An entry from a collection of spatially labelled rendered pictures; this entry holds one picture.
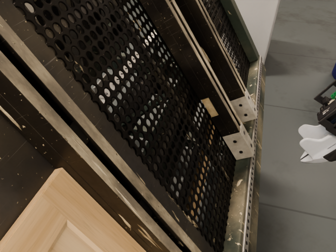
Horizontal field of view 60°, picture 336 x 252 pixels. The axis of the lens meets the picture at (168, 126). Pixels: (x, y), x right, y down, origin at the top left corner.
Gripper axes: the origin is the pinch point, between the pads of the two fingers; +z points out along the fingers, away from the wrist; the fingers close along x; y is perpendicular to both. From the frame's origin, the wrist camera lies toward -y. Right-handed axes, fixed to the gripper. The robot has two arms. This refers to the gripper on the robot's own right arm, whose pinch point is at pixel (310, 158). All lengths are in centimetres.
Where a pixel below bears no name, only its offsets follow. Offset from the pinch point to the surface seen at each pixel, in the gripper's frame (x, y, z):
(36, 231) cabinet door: 27.6, 35.7, 15.1
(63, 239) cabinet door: 26.0, 32.0, 17.6
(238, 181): -27, -12, 42
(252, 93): -85, -13, 40
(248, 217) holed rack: -13.7, -15.5, 40.0
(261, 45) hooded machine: -263, -46, 82
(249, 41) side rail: -120, -3, 33
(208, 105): -38.6, 12.1, 28.2
